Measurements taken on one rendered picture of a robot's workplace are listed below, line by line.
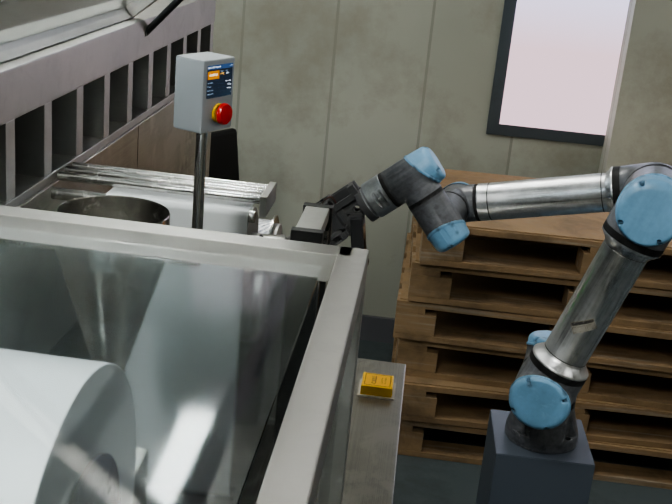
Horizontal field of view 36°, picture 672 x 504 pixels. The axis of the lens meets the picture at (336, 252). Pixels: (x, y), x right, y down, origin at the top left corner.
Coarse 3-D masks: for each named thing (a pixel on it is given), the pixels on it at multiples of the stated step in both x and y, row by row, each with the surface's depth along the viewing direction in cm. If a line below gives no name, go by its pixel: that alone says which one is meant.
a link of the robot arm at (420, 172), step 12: (408, 156) 196; (420, 156) 194; (432, 156) 195; (396, 168) 196; (408, 168) 195; (420, 168) 194; (432, 168) 194; (384, 180) 196; (396, 180) 195; (408, 180) 195; (420, 180) 194; (432, 180) 195; (396, 192) 196; (408, 192) 196; (420, 192) 195; (396, 204) 197; (408, 204) 197
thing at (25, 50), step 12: (0, 0) 105; (144, 0) 211; (156, 0) 213; (180, 0) 214; (132, 12) 212; (168, 12) 215; (96, 24) 193; (108, 24) 198; (156, 24) 216; (60, 36) 175; (72, 36) 180; (24, 48) 160; (36, 48) 164; (0, 60) 151
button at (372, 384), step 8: (368, 376) 233; (376, 376) 233; (384, 376) 233; (392, 376) 234; (368, 384) 229; (376, 384) 229; (384, 384) 230; (392, 384) 230; (360, 392) 229; (368, 392) 229; (376, 392) 228; (384, 392) 228
